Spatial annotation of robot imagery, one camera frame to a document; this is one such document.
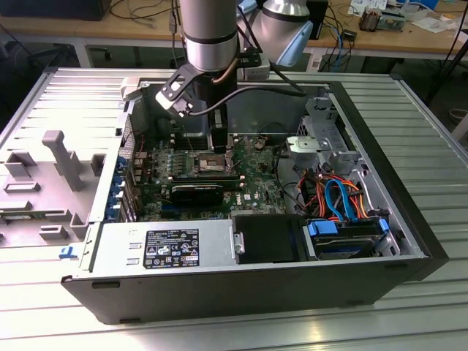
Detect CPU socket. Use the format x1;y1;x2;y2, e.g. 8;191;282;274
192;148;235;176

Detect blue expansion slot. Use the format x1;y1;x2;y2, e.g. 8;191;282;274
162;205;191;217

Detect green motherboard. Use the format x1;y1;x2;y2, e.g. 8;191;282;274
137;135;290;222

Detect silver perforated drive cage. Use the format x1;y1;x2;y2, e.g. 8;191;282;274
298;95;366;176

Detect black graphics card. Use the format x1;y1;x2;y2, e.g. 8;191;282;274
169;182;225;207

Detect black tower box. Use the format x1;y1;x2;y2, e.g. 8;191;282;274
309;0;330;41

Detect brown metal heat sink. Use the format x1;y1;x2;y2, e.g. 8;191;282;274
358;9;382;33

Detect printed paper sheets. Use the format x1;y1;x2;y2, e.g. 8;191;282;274
347;0;388;16

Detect wooden desk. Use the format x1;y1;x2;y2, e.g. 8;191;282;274
0;0;468;61

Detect hard disk blue carrier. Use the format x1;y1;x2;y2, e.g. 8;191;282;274
306;218;390;244

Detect large black box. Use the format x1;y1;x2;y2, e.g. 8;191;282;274
0;0;107;22

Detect black office chair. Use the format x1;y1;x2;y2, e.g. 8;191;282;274
0;39;80;124

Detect grey metal device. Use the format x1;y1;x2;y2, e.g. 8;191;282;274
378;10;407;32

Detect silver power supply unit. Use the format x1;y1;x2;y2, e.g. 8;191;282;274
78;219;235;274

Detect black PC case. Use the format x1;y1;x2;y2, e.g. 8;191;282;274
60;75;450;325

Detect grey plastic parts rack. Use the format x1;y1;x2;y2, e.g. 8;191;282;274
0;129;110;250

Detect white paper sheet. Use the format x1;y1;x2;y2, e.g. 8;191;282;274
409;10;460;34

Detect green RAM stick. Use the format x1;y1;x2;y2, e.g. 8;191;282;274
0;214;47;222

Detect black braided cable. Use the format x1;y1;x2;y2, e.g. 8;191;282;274
184;75;306;117

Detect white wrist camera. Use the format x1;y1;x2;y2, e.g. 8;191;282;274
154;64;195;118

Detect grey case latch handle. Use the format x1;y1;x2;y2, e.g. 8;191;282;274
118;76;143;102

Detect silver metal drive bracket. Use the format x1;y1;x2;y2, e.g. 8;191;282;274
286;135;330;167

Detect orange power wire bundle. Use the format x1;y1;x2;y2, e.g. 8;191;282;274
309;174;367;221

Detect blue flat data wire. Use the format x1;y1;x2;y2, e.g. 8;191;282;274
323;176;363;224

